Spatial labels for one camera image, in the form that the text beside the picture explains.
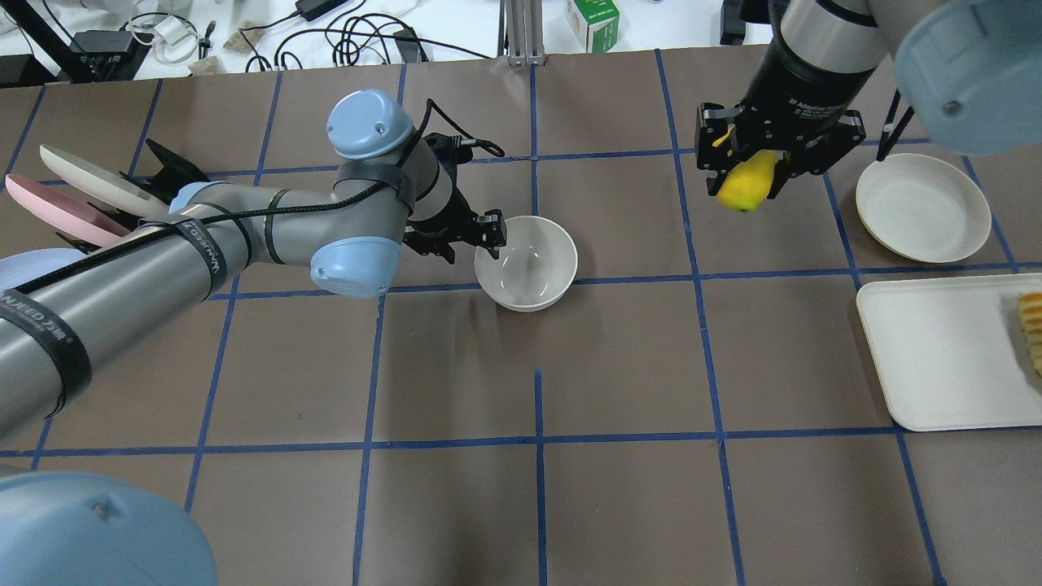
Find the white ceramic bowl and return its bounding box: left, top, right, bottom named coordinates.
left=473, top=216, right=578, bottom=313

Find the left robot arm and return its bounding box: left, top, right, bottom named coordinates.
left=2, top=90, right=580, bottom=585

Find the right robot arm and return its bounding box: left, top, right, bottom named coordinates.
left=696, top=1, right=1041, bottom=203

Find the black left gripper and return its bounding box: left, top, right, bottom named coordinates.
left=403, top=189, right=507, bottom=265

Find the sliced bread loaf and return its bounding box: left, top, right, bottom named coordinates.
left=1018, top=291, right=1041, bottom=376

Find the black dish rack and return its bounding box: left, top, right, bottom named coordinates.
left=97, top=138, right=209, bottom=233

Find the white round plate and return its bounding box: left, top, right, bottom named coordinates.
left=855, top=153, right=992, bottom=264

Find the yellow lemon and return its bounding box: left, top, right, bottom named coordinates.
left=716, top=150, right=777, bottom=214

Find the pink plate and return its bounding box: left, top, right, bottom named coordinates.
left=4, top=174, right=131, bottom=247

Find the green white carton box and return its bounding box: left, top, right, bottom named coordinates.
left=563, top=1, right=621, bottom=55

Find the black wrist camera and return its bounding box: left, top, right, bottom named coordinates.
left=423, top=133, right=477, bottom=169

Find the white rectangular tray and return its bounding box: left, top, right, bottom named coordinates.
left=855, top=273, right=1041, bottom=431

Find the black cable bundle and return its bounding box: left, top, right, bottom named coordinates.
left=235, top=0, right=493, bottom=72

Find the light blue plate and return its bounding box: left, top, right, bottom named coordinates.
left=1, top=248, right=85, bottom=289

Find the cream plate in rack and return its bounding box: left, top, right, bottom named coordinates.
left=38, top=145, right=170, bottom=216

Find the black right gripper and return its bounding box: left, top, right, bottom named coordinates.
left=696, top=78, right=866, bottom=200

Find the aluminium frame post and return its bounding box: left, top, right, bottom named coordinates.
left=498, top=1, right=546, bottom=68

